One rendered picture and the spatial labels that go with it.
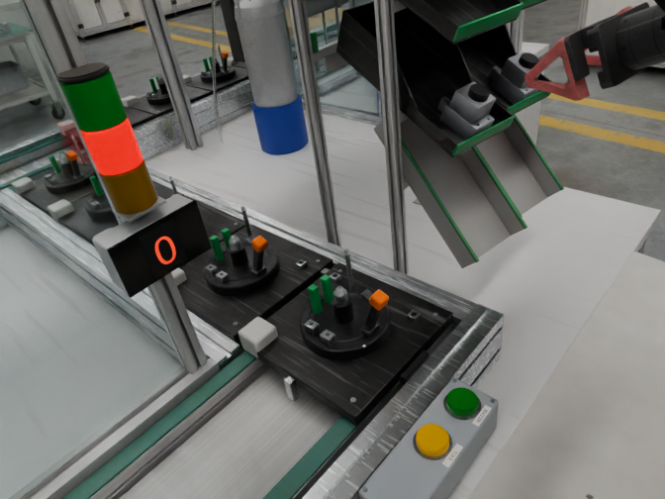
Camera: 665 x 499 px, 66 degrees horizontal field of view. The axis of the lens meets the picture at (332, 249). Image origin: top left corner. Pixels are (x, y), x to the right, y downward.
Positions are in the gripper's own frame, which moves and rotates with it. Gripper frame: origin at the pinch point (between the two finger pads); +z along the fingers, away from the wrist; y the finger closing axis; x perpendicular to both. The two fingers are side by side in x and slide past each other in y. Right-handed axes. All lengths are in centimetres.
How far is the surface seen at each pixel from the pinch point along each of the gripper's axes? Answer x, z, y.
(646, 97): 74, 165, -326
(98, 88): -17, 15, 47
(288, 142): -2, 104, -16
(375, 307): 20.5, 16.6, 27.1
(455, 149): 5.9, 14.1, 6.3
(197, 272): 12, 56, 38
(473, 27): -8.4, 7.3, 3.1
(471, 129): 4.5, 13.9, 2.3
